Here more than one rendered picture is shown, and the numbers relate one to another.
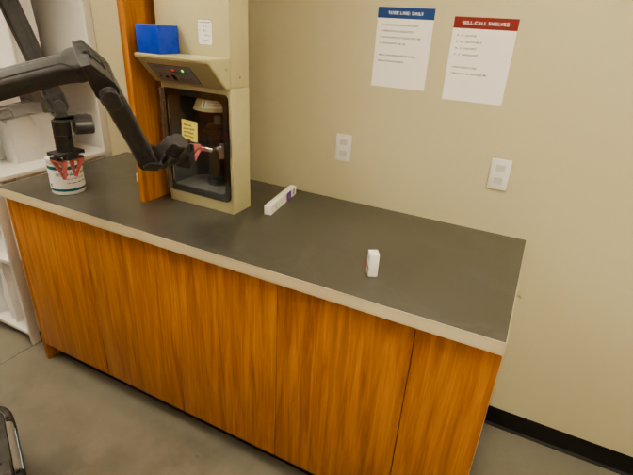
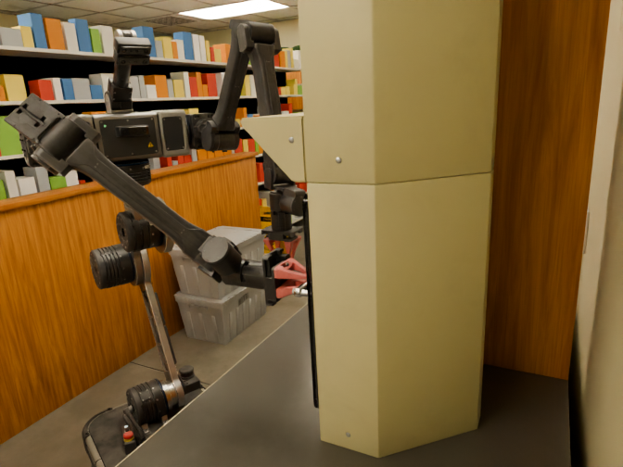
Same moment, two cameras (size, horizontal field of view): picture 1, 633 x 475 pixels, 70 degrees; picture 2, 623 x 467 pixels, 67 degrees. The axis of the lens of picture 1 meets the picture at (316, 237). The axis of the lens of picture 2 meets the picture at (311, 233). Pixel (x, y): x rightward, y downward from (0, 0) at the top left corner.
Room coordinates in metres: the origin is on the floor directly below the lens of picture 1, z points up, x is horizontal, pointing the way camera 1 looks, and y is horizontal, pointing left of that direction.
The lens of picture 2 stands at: (1.67, -0.38, 1.53)
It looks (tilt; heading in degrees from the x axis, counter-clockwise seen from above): 16 degrees down; 92
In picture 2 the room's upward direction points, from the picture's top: 3 degrees counter-clockwise
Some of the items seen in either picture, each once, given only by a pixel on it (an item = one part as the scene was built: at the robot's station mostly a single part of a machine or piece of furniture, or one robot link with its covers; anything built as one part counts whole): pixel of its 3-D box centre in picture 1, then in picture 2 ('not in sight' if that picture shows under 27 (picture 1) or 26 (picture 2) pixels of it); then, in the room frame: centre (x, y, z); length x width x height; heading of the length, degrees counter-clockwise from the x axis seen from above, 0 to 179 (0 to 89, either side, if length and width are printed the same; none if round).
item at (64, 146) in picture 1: (64, 145); (281, 221); (1.53, 0.88, 1.21); 0.10 x 0.07 x 0.07; 155
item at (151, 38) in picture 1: (157, 39); not in sight; (1.69, 0.58, 1.56); 0.10 x 0.10 x 0.09; 65
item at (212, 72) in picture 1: (182, 71); (317, 140); (1.65, 0.49, 1.46); 0.32 x 0.11 x 0.10; 65
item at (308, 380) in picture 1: (249, 312); not in sight; (1.69, 0.28, 0.45); 2.05 x 0.67 x 0.90; 65
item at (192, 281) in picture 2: not in sight; (221, 260); (0.90, 2.68, 0.49); 0.60 x 0.42 x 0.33; 65
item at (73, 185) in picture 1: (66, 172); not in sight; (1.80, 1.05, 1.02); 0.13 x 0.13 x 0.15
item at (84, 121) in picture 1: (73, 116); (288, 191); (1.56, 0.86, 1.30); 0.11 x 0.09 x 0.12; 129
